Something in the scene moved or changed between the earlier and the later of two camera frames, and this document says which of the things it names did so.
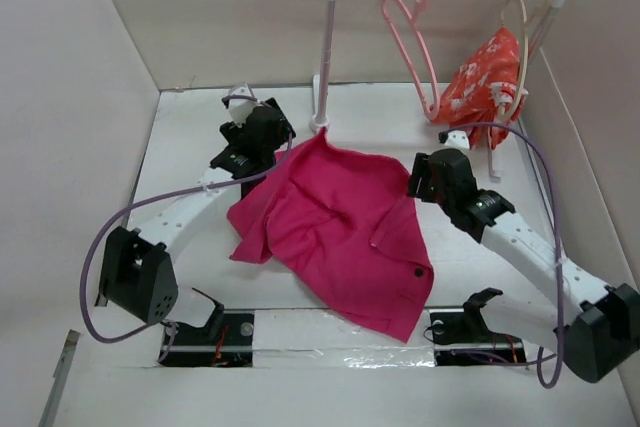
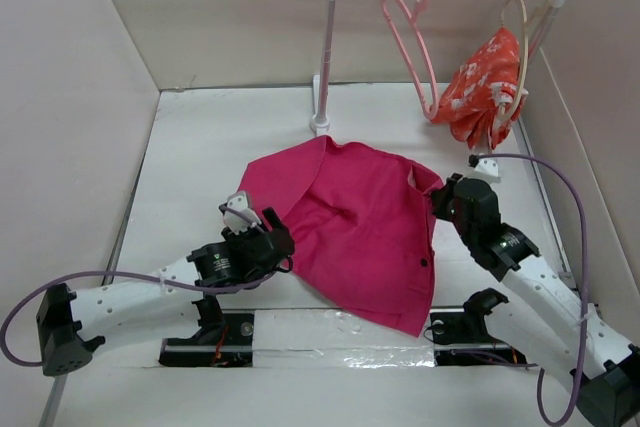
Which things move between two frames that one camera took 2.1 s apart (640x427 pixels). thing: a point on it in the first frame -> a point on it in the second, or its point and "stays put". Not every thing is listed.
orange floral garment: [483, 94] stays put
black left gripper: [233, 132] -> [236, 239]
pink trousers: [345, 218] stays put
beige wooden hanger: [506, 116] stays put
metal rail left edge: [61, 373] stays put
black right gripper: [421, 168] -> [441, 196]
